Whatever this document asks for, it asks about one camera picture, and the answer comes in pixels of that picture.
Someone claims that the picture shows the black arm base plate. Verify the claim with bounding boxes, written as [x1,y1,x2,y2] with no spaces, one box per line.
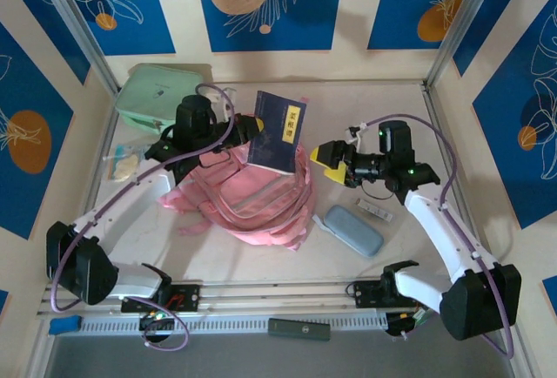
[120,282,201,314]
[352,280,433,309]

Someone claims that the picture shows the aluminium table edge rail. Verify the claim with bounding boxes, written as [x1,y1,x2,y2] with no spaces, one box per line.
[420,84,495,275]
[63,88,121,284]

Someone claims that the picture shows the black cable mount bracket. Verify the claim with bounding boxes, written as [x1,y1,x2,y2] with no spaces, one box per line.
[385,311,434,339]
[138,312,178,344]

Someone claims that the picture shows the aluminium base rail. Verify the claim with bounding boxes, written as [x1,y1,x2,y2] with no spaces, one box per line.
[37,280,519,319]

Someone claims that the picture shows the aluminium frame post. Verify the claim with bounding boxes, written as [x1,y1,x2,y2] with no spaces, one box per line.
[424,0,508,87]
[32,0,122,94]

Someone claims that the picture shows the dark green flat device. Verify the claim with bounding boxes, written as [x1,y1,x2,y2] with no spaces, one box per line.
[267,317,332,342]

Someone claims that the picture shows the white slotted cable duct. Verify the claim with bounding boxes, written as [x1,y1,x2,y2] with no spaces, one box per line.
[80,313,388,334]

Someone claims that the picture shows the pink backpack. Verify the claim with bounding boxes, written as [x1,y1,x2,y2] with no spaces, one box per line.
[156,95,317,253]

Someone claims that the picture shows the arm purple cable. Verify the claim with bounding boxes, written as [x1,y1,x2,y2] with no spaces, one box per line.
[50,83,239,354]
[347,112,514,360]

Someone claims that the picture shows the mint green zip case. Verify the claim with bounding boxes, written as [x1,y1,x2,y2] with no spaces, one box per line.
[114,63,208,138]

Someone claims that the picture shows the dark blue book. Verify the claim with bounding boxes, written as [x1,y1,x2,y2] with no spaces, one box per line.
[246,90,308,175]

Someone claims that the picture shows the clear plastic supplies bag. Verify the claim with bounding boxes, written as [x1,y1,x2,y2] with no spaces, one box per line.
[103,142,147,184]

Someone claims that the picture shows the grey-blue pencil case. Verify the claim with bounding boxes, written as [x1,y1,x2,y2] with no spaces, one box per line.
[325,204,385,260]

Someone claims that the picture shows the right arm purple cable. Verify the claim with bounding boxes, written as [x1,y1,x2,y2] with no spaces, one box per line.
[347,112,514,360]

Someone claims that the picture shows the blue foam block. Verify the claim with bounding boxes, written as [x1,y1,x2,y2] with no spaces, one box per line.
[48,314,84,335]

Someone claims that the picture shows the small white box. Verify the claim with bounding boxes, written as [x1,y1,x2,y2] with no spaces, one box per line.
[356,198,395,224]

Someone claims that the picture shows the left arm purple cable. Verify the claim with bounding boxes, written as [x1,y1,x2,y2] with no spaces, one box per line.
[50,83,239,354]

